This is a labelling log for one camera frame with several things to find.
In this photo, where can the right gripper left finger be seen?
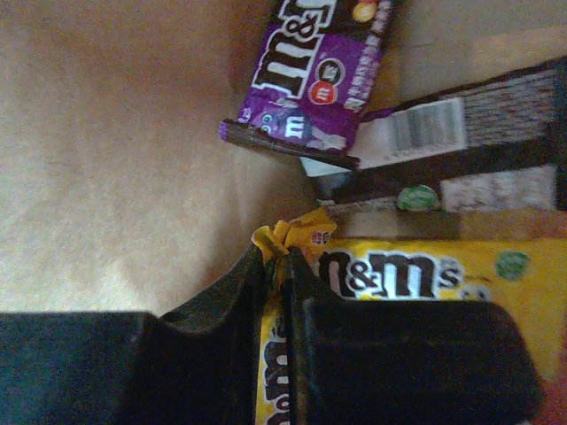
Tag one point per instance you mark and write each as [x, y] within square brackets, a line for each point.
[196, 364]

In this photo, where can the red paper bag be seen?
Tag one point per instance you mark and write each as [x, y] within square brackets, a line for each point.
[116, 190]

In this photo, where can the yellow M&M packet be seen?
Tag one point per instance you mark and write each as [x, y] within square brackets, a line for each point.
[516, 259]

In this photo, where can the brown M&M packet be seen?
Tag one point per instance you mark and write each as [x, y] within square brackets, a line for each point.
[494, 145]

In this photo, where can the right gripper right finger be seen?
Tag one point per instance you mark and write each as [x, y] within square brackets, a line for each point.
[403, 362]

